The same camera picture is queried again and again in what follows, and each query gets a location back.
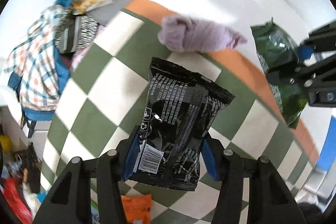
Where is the orange snack bag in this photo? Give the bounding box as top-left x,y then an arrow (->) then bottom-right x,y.
121,194 -> 152,224

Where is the black white striped cushion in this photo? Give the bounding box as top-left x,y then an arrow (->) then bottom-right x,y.
54,10 -> 99,54

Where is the black snack bag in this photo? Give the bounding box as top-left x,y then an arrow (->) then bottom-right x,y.
128,57 -> 235,191

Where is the green white checkered mat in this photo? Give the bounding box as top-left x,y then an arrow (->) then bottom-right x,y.
40,8 -> 320,224

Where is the yellow bucket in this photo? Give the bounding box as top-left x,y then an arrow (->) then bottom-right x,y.
0,135 -> 13,153

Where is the blue white tissue pack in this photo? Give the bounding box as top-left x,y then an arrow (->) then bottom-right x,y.
91,201 -> 100,224

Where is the dark green snack bag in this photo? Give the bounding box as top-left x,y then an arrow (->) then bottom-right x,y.
251,20 -> 307,129

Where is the purple cloth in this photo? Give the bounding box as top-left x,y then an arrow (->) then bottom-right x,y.
158,15 -> 247,53

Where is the red plastic bag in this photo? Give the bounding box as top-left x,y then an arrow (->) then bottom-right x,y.
3,178 -> 33,224

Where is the plaid blanket pile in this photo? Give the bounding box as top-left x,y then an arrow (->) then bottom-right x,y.
1,0 -> 71,121

